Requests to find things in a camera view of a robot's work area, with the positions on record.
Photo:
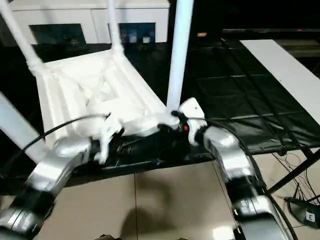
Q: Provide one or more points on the white plastic table leg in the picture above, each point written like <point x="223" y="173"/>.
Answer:
<point x="20" y="32"/>
<point x="17" y="125"/>
<point x="178" y="62"/>
<point x="115" y="25"/>

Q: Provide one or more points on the white plastic table top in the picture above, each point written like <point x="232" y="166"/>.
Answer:
<point x="75" y="75"/>

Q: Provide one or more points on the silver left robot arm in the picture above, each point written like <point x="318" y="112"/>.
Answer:
<point x="50" y="170"/>

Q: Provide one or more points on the black mat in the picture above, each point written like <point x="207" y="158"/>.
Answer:
<point x="237" y="87"/>

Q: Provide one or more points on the small yellow tag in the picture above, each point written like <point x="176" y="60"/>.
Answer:
<point x="202" y="34"/>

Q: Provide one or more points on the white flat panel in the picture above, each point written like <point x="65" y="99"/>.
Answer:
<point x="287" y="75"/>

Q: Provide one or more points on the white cabinet with glass doors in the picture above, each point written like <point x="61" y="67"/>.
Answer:
<point x="100" y="15"/>

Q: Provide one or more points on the black metal bar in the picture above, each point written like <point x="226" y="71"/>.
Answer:
<point x="275" y="30"/>

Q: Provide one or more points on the dark device white label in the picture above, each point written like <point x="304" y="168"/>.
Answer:
<point x="297" y="207"/>

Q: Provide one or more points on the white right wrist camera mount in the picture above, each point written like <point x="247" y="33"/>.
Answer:
<point x="192" y="107"/>

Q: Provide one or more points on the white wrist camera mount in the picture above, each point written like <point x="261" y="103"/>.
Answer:
<point x="192" y="107"/>
<point x="110" y="130"/>

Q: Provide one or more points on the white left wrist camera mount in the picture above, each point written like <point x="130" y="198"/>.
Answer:
<point x="110" y="130"/>

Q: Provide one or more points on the black folding table frame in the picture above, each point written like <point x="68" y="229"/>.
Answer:
<point x="295" y="172"/>

